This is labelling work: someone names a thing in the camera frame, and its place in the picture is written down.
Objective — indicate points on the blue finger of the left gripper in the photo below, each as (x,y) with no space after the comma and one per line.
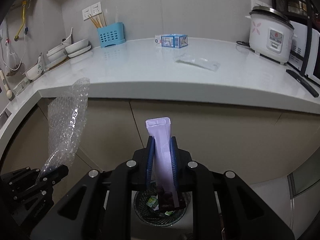
(53,177)

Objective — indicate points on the green white medicine box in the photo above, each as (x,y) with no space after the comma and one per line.
(152,202)

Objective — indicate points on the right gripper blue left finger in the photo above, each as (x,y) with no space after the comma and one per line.
(150,149)

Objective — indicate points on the bubble wrap sheet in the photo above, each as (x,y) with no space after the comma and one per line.
(67,117)

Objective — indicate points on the stacked white bowls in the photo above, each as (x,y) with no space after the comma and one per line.
(57,52)

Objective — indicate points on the white bowl on plate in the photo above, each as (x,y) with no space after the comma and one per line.
(78,48)

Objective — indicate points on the clear plastic zip bag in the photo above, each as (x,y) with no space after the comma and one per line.
(197,62)

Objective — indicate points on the blue white milk carton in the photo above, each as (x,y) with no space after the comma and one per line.
(172,40)

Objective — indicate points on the white green label pill bottle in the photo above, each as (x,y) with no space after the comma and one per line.
(169,213)

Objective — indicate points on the teal mesh trash bin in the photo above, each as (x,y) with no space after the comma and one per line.
(156,216)

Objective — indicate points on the blue chopstick holder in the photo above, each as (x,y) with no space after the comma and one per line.
(111,35)

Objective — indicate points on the right wall socket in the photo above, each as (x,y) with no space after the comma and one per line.
(258,3)

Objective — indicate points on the black remote control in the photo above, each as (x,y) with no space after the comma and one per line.
(306,85)

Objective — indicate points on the wooden chopsticks bundle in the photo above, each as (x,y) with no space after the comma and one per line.
(98,20)

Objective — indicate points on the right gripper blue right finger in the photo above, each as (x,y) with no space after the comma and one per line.
(173,155)

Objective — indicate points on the white rice cooker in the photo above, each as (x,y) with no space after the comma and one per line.
(271,33)

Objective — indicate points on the white microwave oven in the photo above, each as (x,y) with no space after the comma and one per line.
(298,51)

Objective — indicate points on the purple sachet box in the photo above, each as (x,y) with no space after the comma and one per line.
(160,129)

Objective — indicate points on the wall socket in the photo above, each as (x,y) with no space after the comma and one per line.
(92,10)
(258,3)

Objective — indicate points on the left wall socket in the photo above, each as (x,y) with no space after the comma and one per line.
(92,10)

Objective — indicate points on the patterned small bowl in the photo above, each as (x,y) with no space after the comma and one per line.
(35,71)

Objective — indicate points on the black kitchen rack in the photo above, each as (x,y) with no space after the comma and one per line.
(302,11)

